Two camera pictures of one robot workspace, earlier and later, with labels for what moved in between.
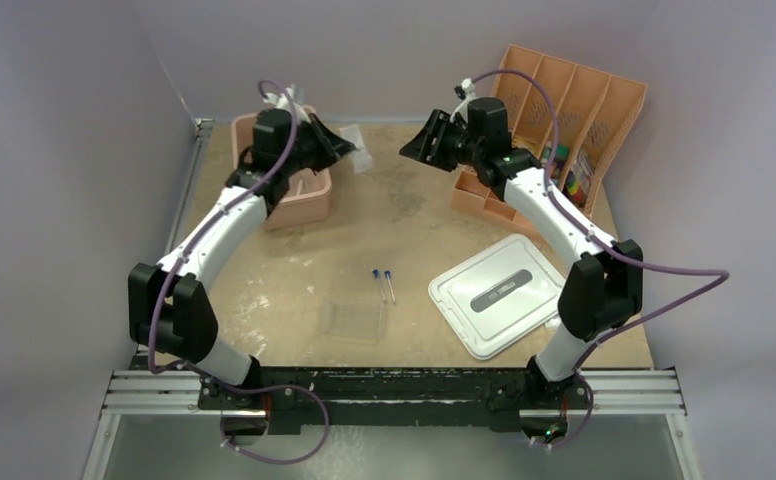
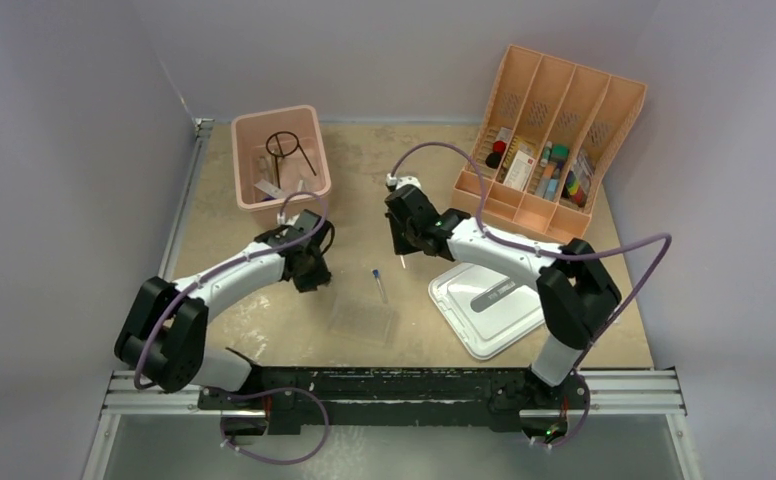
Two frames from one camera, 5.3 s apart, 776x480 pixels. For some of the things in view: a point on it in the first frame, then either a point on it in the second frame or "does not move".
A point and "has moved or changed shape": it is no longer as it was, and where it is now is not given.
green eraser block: x=562 y=151 does not move
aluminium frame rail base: x=226 y=423 does not move
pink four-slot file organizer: x=567 y=117 does not move
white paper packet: x=361 y=159 has moved or changed shape
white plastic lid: x=497 y=295 does not move
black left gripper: x=329 y=145 → x=319 y=277
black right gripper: x=439 y=127 → x=402 y=246
